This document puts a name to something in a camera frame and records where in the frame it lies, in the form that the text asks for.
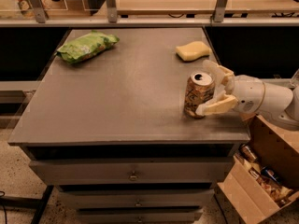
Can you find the orange soda can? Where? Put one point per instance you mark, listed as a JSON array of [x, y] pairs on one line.
[[199, 89]]

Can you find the yellow sponge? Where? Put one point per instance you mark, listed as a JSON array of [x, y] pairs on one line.
[[193, 51]]

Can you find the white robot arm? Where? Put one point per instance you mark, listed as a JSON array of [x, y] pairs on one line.
[[279, 105]]

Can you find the grey drawer cabinet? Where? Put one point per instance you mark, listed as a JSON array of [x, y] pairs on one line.
[[111, 135]]

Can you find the snack packets in box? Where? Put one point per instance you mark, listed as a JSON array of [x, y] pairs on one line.
[[267, 181]]

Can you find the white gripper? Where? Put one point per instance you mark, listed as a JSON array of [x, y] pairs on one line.
[[249, 93]]

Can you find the metal rail frame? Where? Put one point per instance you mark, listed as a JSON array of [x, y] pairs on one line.
[[78, 13]]

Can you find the green chip bag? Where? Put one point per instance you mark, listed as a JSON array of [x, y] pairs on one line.
[[85, 47]]

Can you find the cardboard box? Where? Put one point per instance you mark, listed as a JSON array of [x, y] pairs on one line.
[[278, 150]]

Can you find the can in cardboard box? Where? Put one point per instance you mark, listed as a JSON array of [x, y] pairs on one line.
[[248, 153]]

